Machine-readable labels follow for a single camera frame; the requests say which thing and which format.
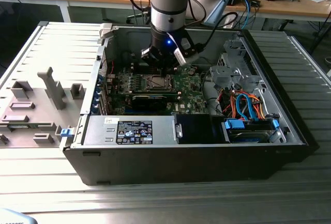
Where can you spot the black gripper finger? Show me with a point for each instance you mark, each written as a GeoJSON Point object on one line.
{"type": "Point", "coordinates": [152, 54]}
{"type": "Point", "coordinates": [172, 62]}

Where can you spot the silver CPU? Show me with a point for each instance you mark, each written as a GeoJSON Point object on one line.
{"type": "Point", "coordinates": [158, 81]}

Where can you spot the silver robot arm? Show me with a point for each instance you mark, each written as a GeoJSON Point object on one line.
{"type": "Point", "coordinates": [168, 14]}

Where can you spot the green motherboard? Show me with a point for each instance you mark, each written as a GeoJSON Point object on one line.
{"type": "Point", "coordinates": [192, 92]}

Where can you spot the black graphics card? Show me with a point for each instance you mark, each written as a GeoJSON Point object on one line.
{"type": "Point", "coordinates": [148, 102]}

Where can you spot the pale case release latch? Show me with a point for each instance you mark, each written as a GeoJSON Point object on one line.
{"type": "Point", "coordinates": [106, 31]}

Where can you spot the grey metal drive cage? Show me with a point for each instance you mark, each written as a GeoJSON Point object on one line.
{"type": "Point", "coordinates": [225, 72]}

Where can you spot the grey power supply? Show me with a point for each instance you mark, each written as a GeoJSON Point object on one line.
{"type": "Point", "coordinates": [98, 131]}

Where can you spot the black PC case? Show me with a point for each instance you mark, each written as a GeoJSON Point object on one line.
{"type": "Point", "coordinates": [181, 164]}

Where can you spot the hard disk in blue carrier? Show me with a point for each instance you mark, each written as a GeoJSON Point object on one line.
{"type": "Point", "coordinates": [248, 134]}

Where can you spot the blue plastic latch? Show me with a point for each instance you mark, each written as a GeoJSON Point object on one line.
{"type": "Point", "coordinates": [66, 132]}

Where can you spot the grey parts rack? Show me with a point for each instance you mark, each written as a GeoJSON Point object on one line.
{"type": "Point", "coordinates": [38, 105]}

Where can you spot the pale blue teach pendant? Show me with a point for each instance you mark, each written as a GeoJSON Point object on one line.
{"type": "Point", "coordinates": [13, 217]}

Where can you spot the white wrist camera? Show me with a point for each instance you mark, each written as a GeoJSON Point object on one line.
{"type": "Point", "coordinates": [181, 57]}

